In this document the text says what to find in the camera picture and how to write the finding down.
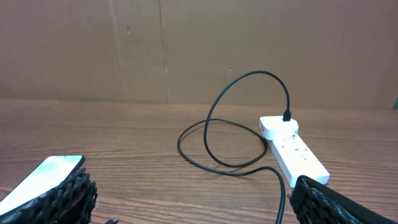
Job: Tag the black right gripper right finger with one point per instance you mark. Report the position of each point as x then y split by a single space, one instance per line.
315 203

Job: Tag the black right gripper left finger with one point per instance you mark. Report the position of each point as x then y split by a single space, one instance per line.
72 201

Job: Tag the black smartphone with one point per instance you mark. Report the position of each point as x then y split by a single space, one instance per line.
47 175

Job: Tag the white charger plug adapter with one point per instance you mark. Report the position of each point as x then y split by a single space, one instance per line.
274 128

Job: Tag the white power strip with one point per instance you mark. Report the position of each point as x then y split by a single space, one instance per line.
295 158

